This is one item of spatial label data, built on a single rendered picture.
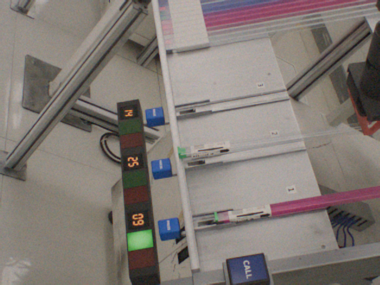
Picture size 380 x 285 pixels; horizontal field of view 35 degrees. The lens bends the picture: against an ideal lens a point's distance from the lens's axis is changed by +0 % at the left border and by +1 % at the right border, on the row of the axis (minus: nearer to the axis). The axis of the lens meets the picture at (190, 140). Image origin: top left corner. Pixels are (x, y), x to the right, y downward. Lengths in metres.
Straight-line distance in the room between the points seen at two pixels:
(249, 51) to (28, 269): 0.82
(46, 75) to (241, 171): 1.22
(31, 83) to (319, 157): 0.95
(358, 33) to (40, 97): 0.99
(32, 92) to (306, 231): 1.27
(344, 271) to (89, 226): 1.03
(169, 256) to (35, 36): 1.03
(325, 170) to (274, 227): 0.64
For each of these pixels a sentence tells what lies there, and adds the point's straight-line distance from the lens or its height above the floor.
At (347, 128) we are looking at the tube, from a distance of 0.95.
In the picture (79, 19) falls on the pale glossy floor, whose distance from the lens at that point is 2.38.
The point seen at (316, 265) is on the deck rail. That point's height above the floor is 0.83.
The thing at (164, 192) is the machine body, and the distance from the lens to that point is 1.54.
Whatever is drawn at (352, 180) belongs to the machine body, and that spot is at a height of 0.62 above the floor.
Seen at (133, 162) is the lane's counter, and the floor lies 0.66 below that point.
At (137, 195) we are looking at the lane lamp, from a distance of 0.93.
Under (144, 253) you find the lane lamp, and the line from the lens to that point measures 0.87.
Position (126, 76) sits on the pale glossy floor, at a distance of 2.30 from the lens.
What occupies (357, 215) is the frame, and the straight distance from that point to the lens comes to 1.38.
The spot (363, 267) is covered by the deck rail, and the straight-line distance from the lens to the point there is 0.86.
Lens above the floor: 1.27
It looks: 34 degrees down
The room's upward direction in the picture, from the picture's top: 47 degrees clockwise
